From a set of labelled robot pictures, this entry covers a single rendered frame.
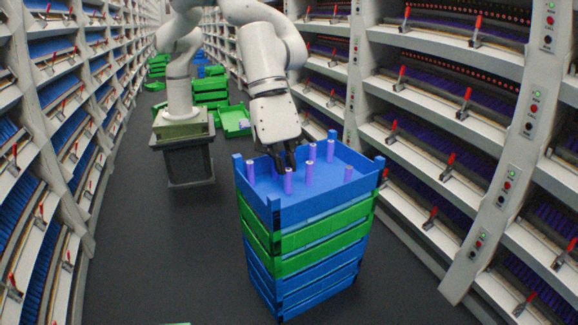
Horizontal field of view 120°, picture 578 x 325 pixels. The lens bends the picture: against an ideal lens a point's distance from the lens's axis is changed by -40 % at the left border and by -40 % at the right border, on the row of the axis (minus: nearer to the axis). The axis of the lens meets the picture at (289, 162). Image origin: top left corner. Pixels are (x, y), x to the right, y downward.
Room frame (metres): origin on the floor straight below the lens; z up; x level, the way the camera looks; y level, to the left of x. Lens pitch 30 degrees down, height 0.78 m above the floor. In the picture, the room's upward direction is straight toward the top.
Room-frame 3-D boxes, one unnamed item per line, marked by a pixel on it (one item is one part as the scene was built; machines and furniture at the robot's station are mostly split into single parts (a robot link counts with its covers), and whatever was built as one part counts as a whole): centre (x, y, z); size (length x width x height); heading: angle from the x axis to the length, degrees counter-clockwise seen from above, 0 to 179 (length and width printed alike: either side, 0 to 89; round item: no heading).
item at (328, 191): (0.55, -0.05, 0.44); 0.30 x 0.20 x 0.08; 121
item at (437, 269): (1.44, -0.23, 0.03); 2.19 x 0.16 x 0.05; 23
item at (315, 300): (0.55, -0.05, 0.04); 0.30 x 0.20 x 0.08; 121
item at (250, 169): (0.54, 0.09, 0.44); 0.02 x 0.02 x 0.06
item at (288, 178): (0.51, 0.00, 0.44); 0.02 x 0.02 x 0.06
